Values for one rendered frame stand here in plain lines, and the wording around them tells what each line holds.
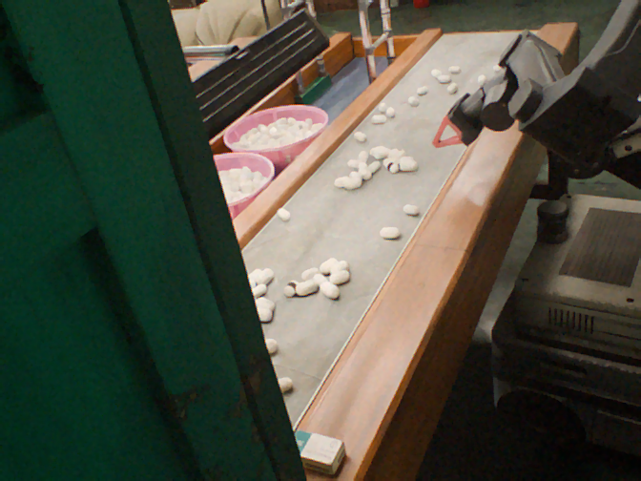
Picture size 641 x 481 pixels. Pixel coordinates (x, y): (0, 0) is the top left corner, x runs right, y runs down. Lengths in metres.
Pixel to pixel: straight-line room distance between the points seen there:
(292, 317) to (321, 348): 0.10
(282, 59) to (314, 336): 0.45
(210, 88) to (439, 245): 0.45
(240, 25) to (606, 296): 3.25
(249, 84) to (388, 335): 0.42
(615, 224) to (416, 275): 0.75
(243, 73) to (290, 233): 0.36
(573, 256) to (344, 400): 0.85
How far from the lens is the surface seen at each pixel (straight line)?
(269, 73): 1.05
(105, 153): 0.31
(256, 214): 1.28
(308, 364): 0.94
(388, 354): 0.90
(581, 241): 1.61
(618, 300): 1.45
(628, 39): 0.76
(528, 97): 0.78
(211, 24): 4.37
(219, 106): 0.95
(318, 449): 0.78
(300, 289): 1.06
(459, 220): 1.15
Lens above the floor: 1.37
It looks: 32 degrees down
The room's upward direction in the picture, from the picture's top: 12 degrees counter-clockwise
